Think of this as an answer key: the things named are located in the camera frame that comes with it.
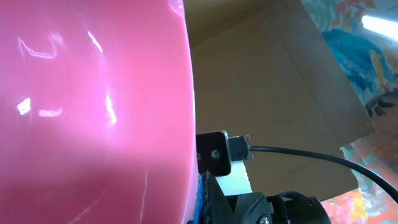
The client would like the brown cardboard panel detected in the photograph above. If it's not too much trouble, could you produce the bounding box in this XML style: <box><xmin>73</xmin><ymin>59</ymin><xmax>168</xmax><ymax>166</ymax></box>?
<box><xmin>182</xmin><ymin>0</ymin><xmax>376</xmax><ymax>202</ymax></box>

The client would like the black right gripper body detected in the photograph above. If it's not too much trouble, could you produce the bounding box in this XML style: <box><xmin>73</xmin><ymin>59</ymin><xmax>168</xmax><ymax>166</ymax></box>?
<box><xmin>201</xmin><ymin>171</ymin><xmax>331</xmax><ymax>224</ymax></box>

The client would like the black right camera cable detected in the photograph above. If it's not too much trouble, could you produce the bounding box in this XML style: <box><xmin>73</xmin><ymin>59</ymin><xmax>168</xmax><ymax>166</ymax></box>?
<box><xmin>248</xmin><ymin>144</ymin><xmax>398</xmax><ymax>203</ymax></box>

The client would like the pink scoop with blue handle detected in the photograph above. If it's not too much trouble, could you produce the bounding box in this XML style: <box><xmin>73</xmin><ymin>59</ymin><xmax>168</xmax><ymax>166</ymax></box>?
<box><xmin>1</xmin><ymin>0</ymin><xmax>199</xmax><ymax>224</ymax></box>

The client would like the colourful painted backdrop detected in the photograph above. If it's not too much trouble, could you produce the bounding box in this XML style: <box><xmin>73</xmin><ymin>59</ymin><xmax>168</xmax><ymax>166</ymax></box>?
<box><xmin>303</xmin><ymin>0</ymin><xmax>397</xmax><ymax>223</ymax></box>

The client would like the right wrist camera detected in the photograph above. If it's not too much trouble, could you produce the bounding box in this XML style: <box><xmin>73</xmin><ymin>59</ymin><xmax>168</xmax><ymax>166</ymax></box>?
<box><xmin>196</xmin><ymin>130</ymin><xmax>252</xmax><ymax>196</ymax></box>

